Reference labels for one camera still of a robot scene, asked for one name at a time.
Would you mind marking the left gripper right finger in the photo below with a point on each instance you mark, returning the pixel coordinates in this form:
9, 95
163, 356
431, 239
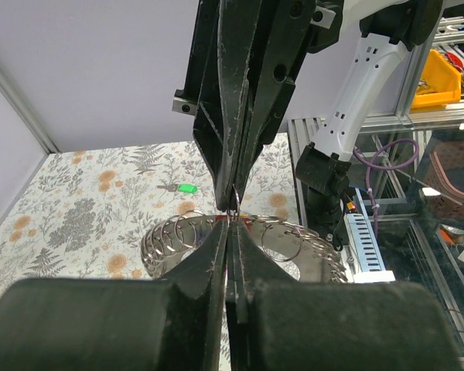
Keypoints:
379, 326

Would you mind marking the green key tag with key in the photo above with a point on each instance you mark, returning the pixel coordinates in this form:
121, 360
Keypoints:
185, 188

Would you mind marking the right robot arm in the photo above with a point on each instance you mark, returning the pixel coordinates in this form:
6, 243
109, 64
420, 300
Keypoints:
389, 31

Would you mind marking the floral table mat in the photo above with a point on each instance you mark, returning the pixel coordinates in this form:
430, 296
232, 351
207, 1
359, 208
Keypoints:
83, 216

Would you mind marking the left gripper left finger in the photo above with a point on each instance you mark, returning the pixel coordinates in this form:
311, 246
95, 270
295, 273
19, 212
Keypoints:
172, 323

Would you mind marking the metal ring disc with keyrings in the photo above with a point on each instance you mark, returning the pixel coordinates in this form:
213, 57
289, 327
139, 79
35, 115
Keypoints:
247, 239

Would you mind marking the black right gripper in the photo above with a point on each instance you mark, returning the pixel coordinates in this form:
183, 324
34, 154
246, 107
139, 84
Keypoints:
244, 60

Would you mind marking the yellow plastic storage bin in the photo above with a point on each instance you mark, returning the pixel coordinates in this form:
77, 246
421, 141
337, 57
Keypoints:
439, 84

